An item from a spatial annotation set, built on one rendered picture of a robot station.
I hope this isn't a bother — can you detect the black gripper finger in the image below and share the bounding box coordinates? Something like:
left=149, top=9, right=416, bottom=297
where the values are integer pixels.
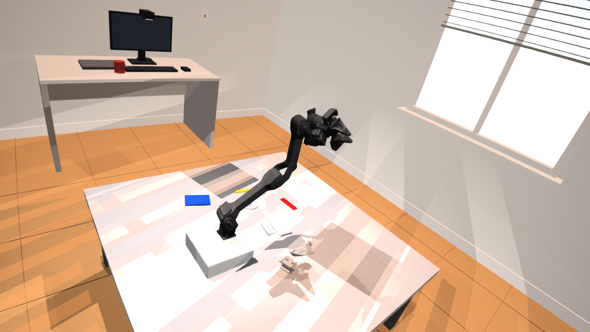
left=330, top=117, right=351, bottom=136
left=333, top=133, right=352, bottom=145

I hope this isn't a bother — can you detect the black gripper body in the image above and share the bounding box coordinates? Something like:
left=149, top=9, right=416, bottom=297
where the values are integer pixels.
left=315, top=108, right=344, bottom=151

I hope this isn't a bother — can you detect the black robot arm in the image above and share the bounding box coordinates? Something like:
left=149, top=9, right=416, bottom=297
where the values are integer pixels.
left=216, top=108, right=327, bottom=240

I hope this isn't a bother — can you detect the blue flat rectangular plate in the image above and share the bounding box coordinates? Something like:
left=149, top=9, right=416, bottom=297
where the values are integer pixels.
left=185, top=195, right=211, bottom=206

